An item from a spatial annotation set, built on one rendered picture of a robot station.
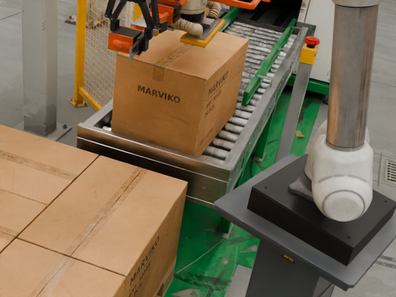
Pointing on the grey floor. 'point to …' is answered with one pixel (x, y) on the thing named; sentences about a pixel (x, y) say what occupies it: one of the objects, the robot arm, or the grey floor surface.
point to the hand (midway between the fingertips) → (130, 38)
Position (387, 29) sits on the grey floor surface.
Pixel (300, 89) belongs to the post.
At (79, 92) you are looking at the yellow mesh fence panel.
